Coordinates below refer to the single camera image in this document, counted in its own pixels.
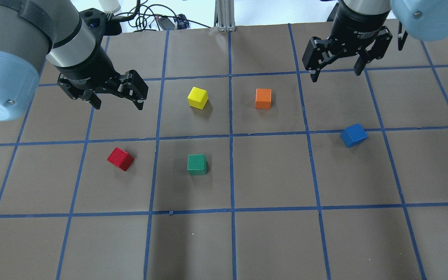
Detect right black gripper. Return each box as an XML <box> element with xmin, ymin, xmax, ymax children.
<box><xmin>302</xmin><ymin>4</ymin><xmax>393</xmax><ymax>82</ymax></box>

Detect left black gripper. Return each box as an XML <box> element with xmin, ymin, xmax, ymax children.
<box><xmin>57</xmin><ymin>46</ymin><xmax>148</xmax><ymax>110</ymax></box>

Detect red wooden block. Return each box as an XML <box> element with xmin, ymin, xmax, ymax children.
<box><xmin>107</xmin><ymin>147</ymin><xmax>135</xmax><ymax>172</ymax></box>

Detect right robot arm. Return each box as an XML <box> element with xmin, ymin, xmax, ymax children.
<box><xmin>302</xmin><ymin>0</ymin><xmax>448</xmax><ymax>82</ymax></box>

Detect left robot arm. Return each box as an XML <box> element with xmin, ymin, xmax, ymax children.
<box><xmin>0</xmin><ymin>0</ymin><xmax>148</xmax><ymax>122</ymax></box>

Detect blue wooden block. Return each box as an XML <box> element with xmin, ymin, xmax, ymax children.
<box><xmin>341</xmin><ymin>123</ymin><xmax>368</xmax><ymax>148</ymax></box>

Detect yellow wooden block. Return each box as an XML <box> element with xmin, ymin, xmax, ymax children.
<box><xmin>187</xmin><ymin>87</ymin><xmax>208</xmax><ymax>110</ymax></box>

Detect orange wooden block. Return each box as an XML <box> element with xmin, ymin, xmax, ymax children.
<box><xmin>255</xmin><ymin>88</ymin><xmax>272</xmax><ymax>110</ymax></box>

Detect green wooden block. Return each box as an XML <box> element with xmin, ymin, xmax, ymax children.
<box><xmin>187</xmin><ymin>154</ymin><xmax>207</xmax><ymax>176</ymax></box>

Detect white cup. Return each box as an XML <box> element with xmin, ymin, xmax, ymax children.
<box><xmin>98</xmin><ymin>0</ymin><xmax>121</xmax><ymax>14</ymax></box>

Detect black power adapter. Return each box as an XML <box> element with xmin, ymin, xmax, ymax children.
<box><xmin>156</xmin><ymin>16</ymin><xmax>176</xmax><ymax>30</ymax></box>

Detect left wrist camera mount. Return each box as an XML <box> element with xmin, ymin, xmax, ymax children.
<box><xmin>79</xmin><ymin>8</ymin><xmax>122</xmax><ymax>38</ymax></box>

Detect black cable bundle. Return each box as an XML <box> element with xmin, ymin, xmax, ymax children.
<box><xmin>113</xmin><ymin>0</ymin><xmax>211</xmax><ymax>31</ymax></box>

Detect aluminium frame post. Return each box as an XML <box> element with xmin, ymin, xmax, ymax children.
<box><xmin>214</xmin><ymin>0</ymin><xmax>236</xmax><ymax>32</ymax></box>

